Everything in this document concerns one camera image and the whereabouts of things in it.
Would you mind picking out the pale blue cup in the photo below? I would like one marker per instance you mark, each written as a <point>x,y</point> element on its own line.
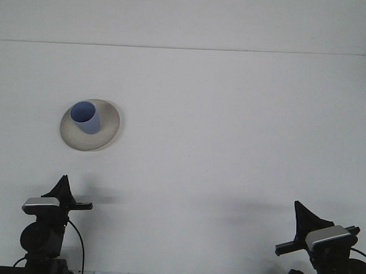
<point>90,126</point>

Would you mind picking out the pale round plate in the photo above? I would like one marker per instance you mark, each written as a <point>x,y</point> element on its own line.
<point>89,141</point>

